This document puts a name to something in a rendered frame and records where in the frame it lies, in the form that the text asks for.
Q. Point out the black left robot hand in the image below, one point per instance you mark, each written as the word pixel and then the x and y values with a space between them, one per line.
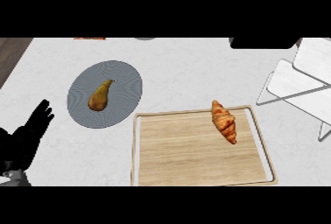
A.
pixel 26 134

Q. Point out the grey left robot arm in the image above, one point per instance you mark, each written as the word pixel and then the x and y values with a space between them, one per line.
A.
pixel 11 178

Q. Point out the pale wooden tray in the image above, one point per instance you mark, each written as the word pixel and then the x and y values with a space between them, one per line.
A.
pixel 199 147

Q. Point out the brown-yellow pear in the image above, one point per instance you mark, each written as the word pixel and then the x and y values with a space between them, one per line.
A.
pixel 99 96

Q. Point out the grey oval placemat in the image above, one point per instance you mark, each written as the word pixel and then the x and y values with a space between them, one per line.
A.
pixel 104 94

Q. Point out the orange patterned object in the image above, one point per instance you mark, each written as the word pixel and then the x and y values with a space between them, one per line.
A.
pixel 88 38

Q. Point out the grey round object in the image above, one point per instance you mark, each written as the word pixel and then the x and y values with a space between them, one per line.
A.
pixel 144 38

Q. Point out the golden brown croissant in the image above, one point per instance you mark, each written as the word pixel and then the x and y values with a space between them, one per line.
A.
pixel 223 122

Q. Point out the black appliance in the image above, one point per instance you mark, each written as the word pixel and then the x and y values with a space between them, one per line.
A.
pixel 263 43

